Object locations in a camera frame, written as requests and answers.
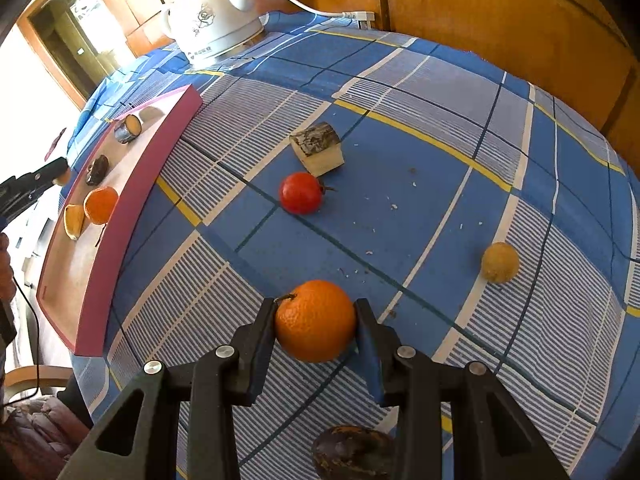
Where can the white ceramic electric kettle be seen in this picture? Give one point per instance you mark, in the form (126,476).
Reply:
(210,15)

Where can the yellow fruit wedge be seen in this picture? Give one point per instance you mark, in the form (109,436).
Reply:
(74,221)

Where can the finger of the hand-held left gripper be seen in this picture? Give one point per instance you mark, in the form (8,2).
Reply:
(50,169)

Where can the wooden wardrobe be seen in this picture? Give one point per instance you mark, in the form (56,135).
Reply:
(500,20)

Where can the pink-edged white cardboard box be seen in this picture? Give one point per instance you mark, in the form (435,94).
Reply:
(130,200)

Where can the wooden chair with cushion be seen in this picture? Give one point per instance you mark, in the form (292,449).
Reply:
(35,435)

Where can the sugarcane piece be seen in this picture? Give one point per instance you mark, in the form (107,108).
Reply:
(317,150)

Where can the blue checked tablecloth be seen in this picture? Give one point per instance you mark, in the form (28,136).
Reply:
(425,110)

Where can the wooden door with glass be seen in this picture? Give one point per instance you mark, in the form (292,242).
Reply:
(55,50)

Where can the dark brown wrinkled fruit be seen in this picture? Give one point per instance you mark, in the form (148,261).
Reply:
(96,169)

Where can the person's left hand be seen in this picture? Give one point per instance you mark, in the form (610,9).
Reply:
(5,270)

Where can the small metal cup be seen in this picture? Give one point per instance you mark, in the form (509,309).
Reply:
(127,129)

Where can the silver kettle base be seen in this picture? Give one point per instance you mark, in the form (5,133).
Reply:
(230,50)

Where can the small red tomato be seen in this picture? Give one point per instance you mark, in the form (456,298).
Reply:
(300,192)

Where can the orange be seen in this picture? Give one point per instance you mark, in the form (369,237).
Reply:
(100,205)
(315,322)

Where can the dark purple passion fruit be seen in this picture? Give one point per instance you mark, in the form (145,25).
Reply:
(350,452)

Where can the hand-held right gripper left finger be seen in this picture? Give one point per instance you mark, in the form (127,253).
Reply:
(260,345)

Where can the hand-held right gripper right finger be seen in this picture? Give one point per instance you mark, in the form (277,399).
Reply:
(370,355)

